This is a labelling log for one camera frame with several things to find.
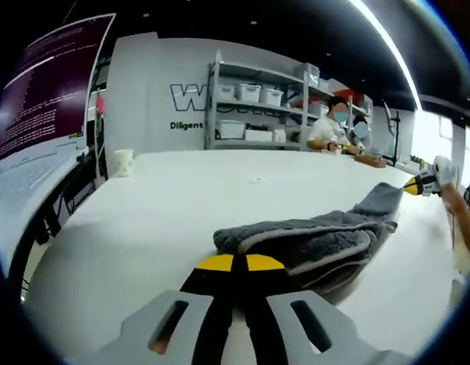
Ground grey metal shelf rack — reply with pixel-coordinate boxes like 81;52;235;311
301;62;375;129
204;49;323;151

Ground brown wooden box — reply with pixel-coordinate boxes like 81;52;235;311
354;153;386;169

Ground grey fluffy towel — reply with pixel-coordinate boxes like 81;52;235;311
212;182;405;306

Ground black stand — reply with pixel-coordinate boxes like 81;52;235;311
382;99;405;167

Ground ceiling light strip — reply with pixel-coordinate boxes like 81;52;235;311
348;0;424;111

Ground group of white storage boxes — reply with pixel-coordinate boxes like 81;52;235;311
215;81;287;144

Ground white paper cup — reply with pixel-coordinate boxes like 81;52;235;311
113;148;135;178

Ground person's light clothing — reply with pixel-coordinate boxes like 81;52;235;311
449;243;470;309

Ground open laptop with purple screen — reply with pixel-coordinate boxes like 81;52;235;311
0;12;118;225

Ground person's left hand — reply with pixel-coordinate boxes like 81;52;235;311
151;329;171;354

